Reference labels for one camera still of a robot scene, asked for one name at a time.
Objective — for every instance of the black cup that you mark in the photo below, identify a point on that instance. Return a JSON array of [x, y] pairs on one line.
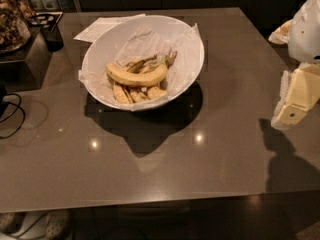
[[51, 32]]

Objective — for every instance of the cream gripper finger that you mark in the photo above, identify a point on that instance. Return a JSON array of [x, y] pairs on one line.
[[299, 92]]

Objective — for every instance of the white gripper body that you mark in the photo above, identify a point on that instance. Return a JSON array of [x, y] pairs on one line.
[[306, 34]]

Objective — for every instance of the dark box stand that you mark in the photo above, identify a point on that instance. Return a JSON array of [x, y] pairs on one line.
[[26, 68]]

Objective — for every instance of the yellow top banana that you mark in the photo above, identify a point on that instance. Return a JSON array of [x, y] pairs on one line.
[[135, 80]]

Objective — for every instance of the white bowl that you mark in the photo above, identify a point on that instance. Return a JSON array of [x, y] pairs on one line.
[[110, 47]]

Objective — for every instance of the glass jar with snacks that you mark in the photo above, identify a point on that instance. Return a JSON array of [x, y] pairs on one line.
[[14, 31]]

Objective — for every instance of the white paper sheet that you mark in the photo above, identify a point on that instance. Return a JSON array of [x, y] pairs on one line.
[[102, 25]]

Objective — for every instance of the white crocs shoes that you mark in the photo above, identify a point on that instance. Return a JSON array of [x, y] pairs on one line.
[[52, 225]]

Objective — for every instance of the white paper bowl liner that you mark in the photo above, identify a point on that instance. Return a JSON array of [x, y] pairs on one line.
[[140, 42]]

